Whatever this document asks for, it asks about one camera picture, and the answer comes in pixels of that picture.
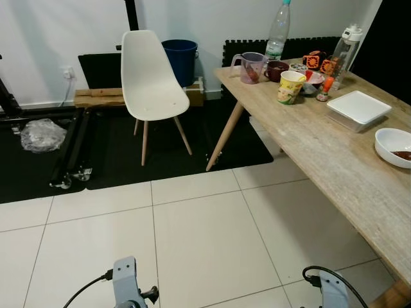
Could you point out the white plastic chair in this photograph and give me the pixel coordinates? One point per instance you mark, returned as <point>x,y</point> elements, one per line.
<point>151,77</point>

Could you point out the purple measuring jug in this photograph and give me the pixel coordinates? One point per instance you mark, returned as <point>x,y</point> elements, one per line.
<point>250,67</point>

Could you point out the white lidded food container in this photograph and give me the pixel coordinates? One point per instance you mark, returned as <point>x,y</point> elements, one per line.
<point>358,108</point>

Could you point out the tapered wooden table leg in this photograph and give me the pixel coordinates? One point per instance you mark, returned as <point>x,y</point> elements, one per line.
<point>225,138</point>

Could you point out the white wall socket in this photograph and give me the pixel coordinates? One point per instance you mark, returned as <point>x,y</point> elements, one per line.
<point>68,73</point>

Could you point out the small bowl with red food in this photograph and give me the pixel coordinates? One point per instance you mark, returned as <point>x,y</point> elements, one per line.
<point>314,83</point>

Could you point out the small orange-capped spice bottle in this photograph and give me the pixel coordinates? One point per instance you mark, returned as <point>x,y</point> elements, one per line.
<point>326,88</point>

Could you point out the crumpled clear plastic bag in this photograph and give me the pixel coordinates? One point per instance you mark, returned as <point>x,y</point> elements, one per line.
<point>42,136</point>

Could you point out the black wall panel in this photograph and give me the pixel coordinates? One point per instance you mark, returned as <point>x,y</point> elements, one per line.
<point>101,70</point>

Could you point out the blue plastic bucket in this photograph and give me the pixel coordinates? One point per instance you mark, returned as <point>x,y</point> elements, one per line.
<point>181,61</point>

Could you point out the black floor mat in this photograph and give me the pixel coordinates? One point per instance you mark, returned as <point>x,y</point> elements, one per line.
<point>115,167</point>

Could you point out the clear sports bottle white lid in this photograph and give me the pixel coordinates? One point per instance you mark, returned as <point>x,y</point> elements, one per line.
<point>347,54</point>

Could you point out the yellow instant noodle cup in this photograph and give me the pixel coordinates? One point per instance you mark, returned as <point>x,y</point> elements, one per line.
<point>290,90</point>

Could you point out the black vertical pole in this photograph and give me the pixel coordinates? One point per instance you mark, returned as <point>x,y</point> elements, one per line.
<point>131,14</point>

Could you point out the dark maroon mug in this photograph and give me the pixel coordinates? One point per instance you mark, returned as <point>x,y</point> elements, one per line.
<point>276,71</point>

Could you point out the white bowl with brown food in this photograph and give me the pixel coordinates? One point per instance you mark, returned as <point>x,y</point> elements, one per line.
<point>392,144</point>

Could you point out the orange black cube mug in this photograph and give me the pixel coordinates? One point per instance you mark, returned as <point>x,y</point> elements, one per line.
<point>329,67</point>
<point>313,60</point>

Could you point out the black wheeled rail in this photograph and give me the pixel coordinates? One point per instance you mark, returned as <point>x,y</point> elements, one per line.
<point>69,151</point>

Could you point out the wooden plank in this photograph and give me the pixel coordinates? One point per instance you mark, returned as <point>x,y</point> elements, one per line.
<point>99,97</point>

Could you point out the clear water bottle teal cap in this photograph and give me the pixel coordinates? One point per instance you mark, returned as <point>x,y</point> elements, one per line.
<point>277,35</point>

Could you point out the black metal stand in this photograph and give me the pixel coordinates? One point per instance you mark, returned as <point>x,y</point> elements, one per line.
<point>8,90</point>

